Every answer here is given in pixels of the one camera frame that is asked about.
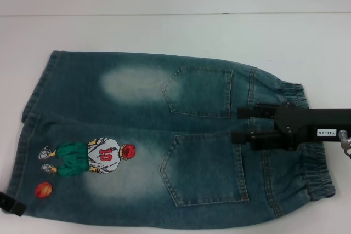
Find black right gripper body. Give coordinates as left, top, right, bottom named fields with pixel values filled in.
left=274, top=102, right=351, bottom=152

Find right arm plug and cable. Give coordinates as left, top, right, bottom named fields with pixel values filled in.
left=338, top=128, right=351, bottom=160

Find blue denim shorts with print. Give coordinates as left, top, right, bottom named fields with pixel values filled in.
left=5, top=50, right=337, bottom=222

